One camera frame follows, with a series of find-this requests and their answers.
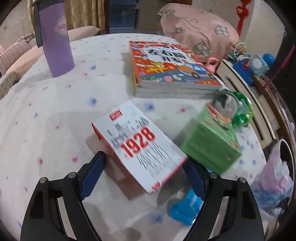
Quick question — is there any green carton box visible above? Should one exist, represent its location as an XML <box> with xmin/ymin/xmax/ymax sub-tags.
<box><xmin>180</xmin><ymin>102</ymin><xmax>242</xmax><ymax>175</ymax></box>

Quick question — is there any white trash bin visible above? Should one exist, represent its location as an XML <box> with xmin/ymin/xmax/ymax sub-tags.
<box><xmin>278</xmin><ymin>138</ymin><xmax>295</xmax><ymax>206</ymax></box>

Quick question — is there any pink kettlebell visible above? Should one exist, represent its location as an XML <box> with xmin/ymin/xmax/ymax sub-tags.
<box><xmin>205</xmin><ymin>57</ymin><xmax>220</xmax><ymax>74</ymax></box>

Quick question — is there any blue plastic brush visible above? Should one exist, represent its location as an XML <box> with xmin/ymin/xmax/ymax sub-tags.
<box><xmin>169</xmin><ymin>188</ymin><xmax>203</xmax><ymax>226</ymax></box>

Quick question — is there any red lantern decoration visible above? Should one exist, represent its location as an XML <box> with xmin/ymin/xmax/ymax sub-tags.
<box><xmin>236</xmin><ymin>0</ymin><xmax>251</xmax><ymax>36</ymax></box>

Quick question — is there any children's book stack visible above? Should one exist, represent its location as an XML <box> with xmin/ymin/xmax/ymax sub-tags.
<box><xmin>129</xmin><ymin>41</ymin><xmax>222</xmax><ymax>99</ymax></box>

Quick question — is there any white TV cabinet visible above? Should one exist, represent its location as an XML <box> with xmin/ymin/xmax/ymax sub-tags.
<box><xmin>216</xmin><ymin>60</ymin><xmax>292</xmax><ymax>148</ymax></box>

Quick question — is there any crushed green can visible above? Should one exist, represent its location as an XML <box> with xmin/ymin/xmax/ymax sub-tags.
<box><xmin>212</xmin><ymin>89</ymin><xmax>253</xmax><ymax>128</ymax></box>

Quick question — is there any pink hula hoop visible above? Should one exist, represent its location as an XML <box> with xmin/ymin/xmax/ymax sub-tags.
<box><xmin>261</xmin><ymin>53</ymin><xmax>293</xmax><ymax>90</ymax></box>

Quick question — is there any white red 1928 box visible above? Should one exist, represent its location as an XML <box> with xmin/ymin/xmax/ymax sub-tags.
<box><xmin>91</xmin><ymin>101</ymin><xmax>188</xmax><ymax>194</ymax></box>

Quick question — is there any pink heart cover cloth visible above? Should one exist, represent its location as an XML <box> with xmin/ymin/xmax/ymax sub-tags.
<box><xmin>158</xmin><ymin>3</ymin><xmax>239</xmax><ymax>62</ymax></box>

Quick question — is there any pink plastic bag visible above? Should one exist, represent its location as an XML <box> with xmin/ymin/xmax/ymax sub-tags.
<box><xmin>251</xmin><ymin>142</ymin><xmax>293</xmax><ymax>218</ymax></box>

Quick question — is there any gold curtain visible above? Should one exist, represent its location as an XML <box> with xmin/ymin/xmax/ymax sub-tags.
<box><xmin>26</xmin><ymin>0</ymin><xmax>106</xmax><ymax>35</ymax></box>

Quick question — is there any purple water bottle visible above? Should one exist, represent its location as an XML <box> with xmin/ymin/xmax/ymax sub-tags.
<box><xmin>32</xmin><ymin>1</ymin><xmax>75</xmax><ymax>77</ymax></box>

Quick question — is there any blue toy set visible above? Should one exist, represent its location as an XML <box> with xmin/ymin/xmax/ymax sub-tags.
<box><xmin>227</xmin><ymin>40</ymin><xmax>275</xmax><ymax>87</ymax></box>

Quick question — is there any floral white tablecloth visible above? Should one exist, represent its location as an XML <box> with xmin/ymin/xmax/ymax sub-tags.
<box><xmin>0</xmin><ymin>33</ymin><xmax>269</xmax><ymax>241</ymax></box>

